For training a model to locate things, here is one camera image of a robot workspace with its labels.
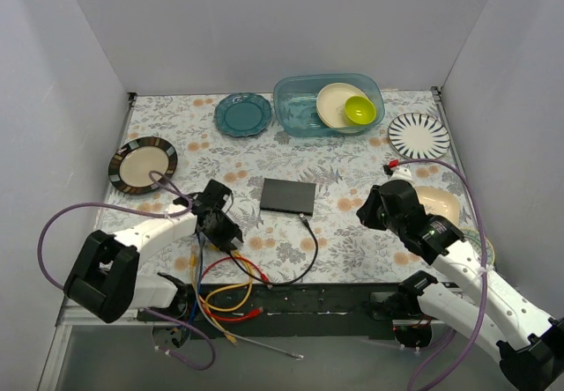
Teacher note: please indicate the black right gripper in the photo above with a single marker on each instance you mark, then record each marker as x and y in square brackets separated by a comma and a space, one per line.
[367, 210]

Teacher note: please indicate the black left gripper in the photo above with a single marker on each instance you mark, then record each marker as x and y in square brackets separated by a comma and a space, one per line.
[226, 234]

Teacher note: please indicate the black network switch box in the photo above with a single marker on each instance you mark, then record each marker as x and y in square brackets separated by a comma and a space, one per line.
[288, 196]

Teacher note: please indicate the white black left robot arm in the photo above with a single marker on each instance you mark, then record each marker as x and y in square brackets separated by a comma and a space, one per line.
[105, 278]

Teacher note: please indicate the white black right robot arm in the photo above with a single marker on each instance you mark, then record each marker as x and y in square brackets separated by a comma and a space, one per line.
[525, 340]

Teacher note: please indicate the floral patterned table mat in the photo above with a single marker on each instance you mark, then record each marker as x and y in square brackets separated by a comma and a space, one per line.
[331, 246]

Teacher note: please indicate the cream square dish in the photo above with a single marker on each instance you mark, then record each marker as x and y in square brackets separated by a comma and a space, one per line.
[439, 202]

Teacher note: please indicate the white plate blue stripes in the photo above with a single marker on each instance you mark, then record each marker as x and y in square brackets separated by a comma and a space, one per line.
[418, 136]

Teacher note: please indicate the brown rimmed cream plate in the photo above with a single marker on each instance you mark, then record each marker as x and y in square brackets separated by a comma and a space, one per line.
[128, 169]

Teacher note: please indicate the lime green bowl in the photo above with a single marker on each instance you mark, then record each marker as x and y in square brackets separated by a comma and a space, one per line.
[360, 110]

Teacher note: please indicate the teal scalloped plate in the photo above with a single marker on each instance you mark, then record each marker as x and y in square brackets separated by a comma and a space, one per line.
[242, 115]

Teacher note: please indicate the blue transparent plastic tub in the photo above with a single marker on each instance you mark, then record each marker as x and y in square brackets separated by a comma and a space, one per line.
[314, 105]

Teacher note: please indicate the cream plate in tub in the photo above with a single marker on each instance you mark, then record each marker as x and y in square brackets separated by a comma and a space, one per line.
[330, 103]

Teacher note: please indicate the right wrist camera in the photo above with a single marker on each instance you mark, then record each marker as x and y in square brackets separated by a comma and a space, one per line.
[395, 171]

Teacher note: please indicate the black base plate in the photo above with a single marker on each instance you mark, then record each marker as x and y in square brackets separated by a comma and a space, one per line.
[369, 310]

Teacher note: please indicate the aluminium frame rail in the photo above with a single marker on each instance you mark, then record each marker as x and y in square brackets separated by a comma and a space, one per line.
[83, 348]

